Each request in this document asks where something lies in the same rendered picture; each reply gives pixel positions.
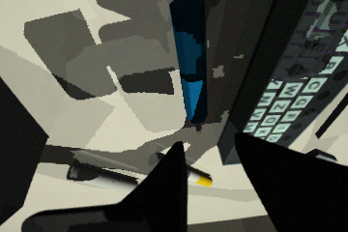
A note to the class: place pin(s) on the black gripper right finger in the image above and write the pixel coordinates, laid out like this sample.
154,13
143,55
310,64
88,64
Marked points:
301,193

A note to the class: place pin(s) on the grey keyboard with white letter keys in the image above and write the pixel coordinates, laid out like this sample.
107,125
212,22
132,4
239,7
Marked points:
298,68

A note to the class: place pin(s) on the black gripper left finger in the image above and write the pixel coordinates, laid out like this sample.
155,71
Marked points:
158,204

